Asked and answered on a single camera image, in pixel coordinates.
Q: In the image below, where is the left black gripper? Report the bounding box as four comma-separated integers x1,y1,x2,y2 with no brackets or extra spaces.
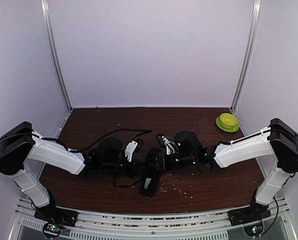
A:
102,156,148,180

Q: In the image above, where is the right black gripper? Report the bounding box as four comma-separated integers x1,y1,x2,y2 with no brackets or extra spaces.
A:
146,152,196,173

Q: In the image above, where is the black sneaker shoe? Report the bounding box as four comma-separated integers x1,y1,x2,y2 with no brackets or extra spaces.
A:
140,147,165,198

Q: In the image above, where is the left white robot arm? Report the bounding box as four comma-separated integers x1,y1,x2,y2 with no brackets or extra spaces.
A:
0,121,144,222

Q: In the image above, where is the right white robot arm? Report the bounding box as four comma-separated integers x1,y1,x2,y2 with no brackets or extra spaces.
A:
145,118,298,221

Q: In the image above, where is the green bowl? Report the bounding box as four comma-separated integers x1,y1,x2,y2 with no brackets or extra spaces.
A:
216,113,239,133

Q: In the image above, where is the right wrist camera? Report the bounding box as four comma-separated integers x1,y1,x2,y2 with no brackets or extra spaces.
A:
156,133,177,155

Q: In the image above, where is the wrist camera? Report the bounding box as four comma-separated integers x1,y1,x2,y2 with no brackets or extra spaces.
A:
156,133,177,155
124,138,144,163

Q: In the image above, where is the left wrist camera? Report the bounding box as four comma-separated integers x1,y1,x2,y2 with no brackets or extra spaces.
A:
124,138,144,163

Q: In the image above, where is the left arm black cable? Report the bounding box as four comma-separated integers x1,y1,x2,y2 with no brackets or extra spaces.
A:
0,128,153,171

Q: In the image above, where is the front aluminium rail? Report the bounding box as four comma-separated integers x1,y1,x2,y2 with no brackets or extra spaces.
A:
13,197,297,240

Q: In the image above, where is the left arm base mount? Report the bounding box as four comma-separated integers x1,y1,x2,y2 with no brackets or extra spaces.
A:
34,208,78,239

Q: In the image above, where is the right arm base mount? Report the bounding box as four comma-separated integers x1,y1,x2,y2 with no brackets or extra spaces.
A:
228,207,271,238

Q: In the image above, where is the right aluminium frame post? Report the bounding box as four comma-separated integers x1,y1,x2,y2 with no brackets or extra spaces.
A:
230,0,263,114

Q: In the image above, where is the aluminium frame post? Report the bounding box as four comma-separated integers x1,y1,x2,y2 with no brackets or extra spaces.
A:
230,0,263,114
41,0,73,112

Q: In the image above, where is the left aluminium frame post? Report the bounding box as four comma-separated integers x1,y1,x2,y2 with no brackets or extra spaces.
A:
41,0,73,112

